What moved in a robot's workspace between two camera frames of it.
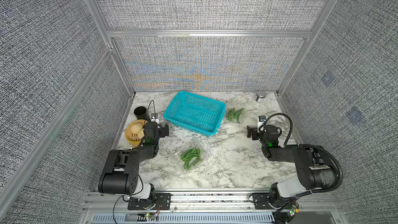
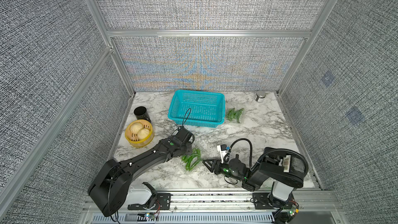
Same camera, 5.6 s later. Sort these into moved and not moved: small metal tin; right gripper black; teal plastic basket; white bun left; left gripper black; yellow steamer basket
Moved: right gripper black; teal plastic basket; left gripper black
Not moved: small metal tin; white bun left; yellow steamer basket
